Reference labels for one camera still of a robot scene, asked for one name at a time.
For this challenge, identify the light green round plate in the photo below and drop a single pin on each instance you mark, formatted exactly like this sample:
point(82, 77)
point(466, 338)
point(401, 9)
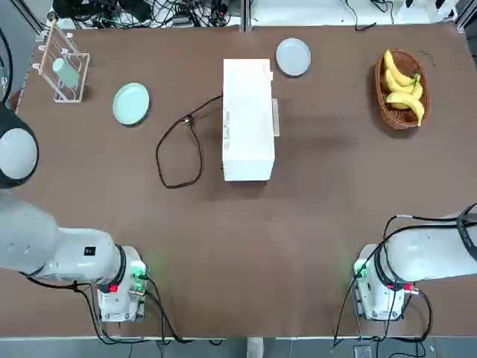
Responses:
point(131, 103)

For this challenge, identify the clear acrylic cup rack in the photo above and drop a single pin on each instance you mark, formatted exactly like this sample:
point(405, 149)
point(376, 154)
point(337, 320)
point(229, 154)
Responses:
point(71, 95)

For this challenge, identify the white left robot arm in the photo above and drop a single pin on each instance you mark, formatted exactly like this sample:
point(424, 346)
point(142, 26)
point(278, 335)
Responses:
point(56, 250)

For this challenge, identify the white oven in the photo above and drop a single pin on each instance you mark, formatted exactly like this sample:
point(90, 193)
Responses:
point(247, 123)

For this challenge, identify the grey floor socket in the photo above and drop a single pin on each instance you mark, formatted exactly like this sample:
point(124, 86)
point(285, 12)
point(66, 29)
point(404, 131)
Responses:
point(362, 351)

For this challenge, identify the aluminium frame post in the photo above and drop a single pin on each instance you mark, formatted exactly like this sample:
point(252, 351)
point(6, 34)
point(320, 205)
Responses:
point(247, 15)

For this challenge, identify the light green cup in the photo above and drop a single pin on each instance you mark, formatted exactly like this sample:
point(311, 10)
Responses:
point(66, 72)

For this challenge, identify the brown wicker basket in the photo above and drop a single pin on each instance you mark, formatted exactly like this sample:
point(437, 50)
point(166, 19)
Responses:
point(385, 108)

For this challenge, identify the yellow banana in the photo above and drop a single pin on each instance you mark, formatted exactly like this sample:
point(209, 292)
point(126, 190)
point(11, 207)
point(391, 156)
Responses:
point(408, 101)
point(400, 88)
point(397, 71)

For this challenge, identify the grey round plate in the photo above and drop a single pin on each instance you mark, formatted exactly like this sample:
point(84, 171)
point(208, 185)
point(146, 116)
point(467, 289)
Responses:
point(293, 57)

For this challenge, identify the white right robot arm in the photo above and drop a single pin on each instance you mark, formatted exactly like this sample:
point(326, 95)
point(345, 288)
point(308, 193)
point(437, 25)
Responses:
point(428, 253)

